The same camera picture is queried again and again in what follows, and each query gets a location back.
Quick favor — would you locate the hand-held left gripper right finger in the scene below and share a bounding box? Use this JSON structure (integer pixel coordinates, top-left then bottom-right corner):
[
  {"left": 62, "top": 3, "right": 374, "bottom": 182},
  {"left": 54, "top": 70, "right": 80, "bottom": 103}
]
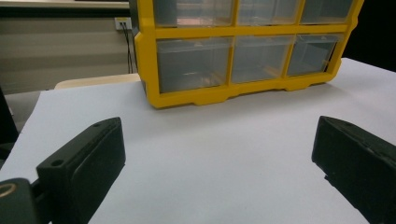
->
[{"left": 311, "top": 115, "right": 396, "bottom": 224}]

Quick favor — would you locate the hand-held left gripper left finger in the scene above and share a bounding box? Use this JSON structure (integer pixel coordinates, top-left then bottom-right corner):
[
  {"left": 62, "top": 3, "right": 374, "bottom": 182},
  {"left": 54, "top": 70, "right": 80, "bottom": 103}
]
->
[{"left": 35, "top": 117, "right": 127, "bottom": 224}]

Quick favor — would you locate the black chair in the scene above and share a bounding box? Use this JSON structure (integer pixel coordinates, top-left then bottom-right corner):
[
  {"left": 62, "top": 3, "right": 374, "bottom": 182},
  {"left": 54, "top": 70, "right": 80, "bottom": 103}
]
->
[{"left": 0, "top": 87, "right": 21, "bottom": 169}]

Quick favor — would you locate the beige table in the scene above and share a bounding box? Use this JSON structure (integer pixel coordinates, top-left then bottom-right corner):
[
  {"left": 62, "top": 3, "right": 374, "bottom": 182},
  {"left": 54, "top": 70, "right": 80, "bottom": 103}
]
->
[{"left": 54, "top": 73, "right": 142, "bottom": 91}]

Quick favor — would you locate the yellow plastic drawer cabinet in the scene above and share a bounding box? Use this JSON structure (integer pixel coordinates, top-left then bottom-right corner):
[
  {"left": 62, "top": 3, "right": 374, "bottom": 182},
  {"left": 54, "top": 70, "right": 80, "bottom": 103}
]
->
[{"left": 134, "top": 0, "right": 365, "bottom": 109}]

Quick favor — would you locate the set of clear plastic drawers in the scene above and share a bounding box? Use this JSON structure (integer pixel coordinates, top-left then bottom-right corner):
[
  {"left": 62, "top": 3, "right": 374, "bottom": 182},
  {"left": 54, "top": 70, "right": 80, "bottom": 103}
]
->
[{"left": 152, "top": 0, "right": 354, "bottom": 94}]

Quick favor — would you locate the black power cable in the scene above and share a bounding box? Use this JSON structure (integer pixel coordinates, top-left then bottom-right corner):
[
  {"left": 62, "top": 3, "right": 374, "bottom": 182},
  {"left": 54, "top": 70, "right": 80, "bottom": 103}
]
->
[{"left": 121, "top": 21, "right": 138, "bottom": 75}]

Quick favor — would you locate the white wall outlet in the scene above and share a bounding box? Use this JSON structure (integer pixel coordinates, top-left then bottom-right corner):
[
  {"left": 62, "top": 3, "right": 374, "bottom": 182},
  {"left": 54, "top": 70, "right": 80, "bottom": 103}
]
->
[{"left": 114, "top": 17, "right": 134, "bottom": 32}]

